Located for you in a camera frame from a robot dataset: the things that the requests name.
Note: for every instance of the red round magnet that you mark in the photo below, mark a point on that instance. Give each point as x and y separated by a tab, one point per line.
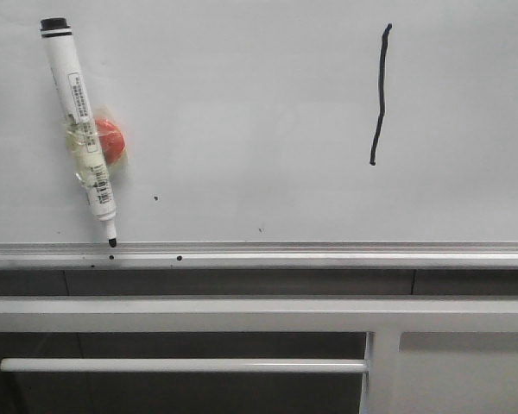
111	140

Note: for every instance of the white whiteboard marker black tip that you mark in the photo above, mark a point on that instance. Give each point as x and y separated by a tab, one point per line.
81	129

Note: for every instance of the white whiteboard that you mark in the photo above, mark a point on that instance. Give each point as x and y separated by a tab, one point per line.
309	121

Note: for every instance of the aluminium whiteboard tray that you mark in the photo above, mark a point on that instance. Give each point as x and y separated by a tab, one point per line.
260	254

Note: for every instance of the white horizontal metal rod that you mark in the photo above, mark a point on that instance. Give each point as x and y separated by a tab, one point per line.
17	365

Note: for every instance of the white metal stand frame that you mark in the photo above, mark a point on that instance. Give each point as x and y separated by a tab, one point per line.
386	318

